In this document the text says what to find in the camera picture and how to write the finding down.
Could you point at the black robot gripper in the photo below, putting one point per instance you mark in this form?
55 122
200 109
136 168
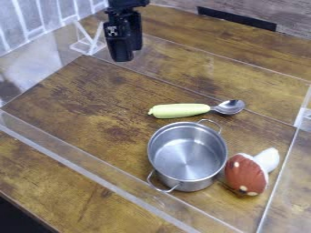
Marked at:
123 29

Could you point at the green handled metal spoon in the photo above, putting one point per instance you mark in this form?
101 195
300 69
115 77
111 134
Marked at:
228 107

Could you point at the black strip on table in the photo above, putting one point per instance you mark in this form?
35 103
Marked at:
244 20

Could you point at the small steel pot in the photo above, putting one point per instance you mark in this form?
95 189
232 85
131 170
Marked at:
187 153

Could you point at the clear acrylic front barrier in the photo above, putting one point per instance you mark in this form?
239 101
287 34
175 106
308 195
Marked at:
179 213

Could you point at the clear acrylic barrier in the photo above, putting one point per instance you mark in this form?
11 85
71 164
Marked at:
287 212
179 213

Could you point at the red plush mushroom toy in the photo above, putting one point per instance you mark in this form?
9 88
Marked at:
246 172

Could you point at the clear acrylic right barrier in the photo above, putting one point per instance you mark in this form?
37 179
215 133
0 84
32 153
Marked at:
287 212

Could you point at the clear acrylic triangle bracket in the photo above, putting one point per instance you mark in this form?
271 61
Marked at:
87 44

